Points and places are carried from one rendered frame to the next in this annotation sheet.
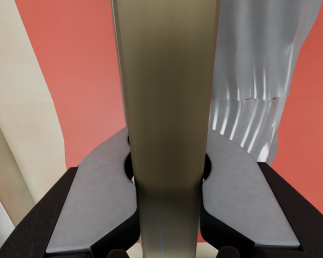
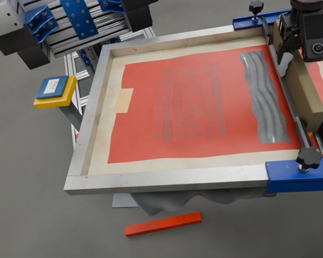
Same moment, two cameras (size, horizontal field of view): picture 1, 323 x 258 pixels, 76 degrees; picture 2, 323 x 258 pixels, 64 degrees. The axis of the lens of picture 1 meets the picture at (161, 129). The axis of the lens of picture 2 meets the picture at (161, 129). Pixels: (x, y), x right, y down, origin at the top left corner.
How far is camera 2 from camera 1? 0.67 m
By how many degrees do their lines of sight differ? 13
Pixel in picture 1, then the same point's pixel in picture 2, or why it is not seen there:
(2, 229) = not seen: outside the picture
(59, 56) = not seen: outside the picture
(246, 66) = (266, 95)
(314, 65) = (245, 98)
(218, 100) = (271, 88)
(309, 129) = (237, 84)
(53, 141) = not seen: outside the picture
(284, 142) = (243, 81)
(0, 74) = not seen: outside the picture
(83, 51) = not seen: hidden behind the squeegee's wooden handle
